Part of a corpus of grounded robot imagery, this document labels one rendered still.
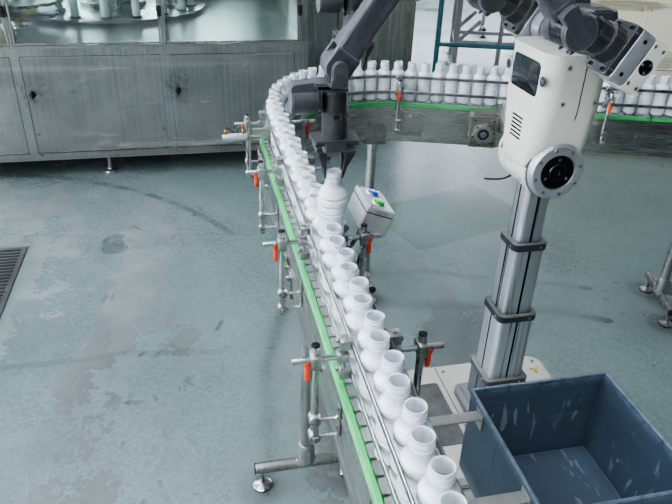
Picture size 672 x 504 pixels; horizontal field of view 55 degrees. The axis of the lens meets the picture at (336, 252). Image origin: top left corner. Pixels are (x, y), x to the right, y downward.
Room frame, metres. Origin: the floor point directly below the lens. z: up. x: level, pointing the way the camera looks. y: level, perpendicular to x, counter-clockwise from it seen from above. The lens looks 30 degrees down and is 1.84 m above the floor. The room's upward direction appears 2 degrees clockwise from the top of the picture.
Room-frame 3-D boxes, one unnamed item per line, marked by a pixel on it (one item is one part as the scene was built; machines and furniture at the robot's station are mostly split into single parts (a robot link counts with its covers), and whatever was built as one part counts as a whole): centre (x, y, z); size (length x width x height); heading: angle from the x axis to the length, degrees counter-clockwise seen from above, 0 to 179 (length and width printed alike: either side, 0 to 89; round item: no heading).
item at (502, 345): (1.72, -0.56, 0.49); 0.13 x 0.13 x 0.40; 13
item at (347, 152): (1.37, 0.01, 1.31); 0.07 x 0.07 x 0.09; 13
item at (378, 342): (0.90, -0.08, 1.08); 0.06 x 0.06 x 0.17
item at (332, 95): (1.36, 0.02, 1.44); 0.07 x 0.06 x 0.07; 103
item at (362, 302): (1.02, -0.05, 1.08); 0.06 x 0.06 x 0.17
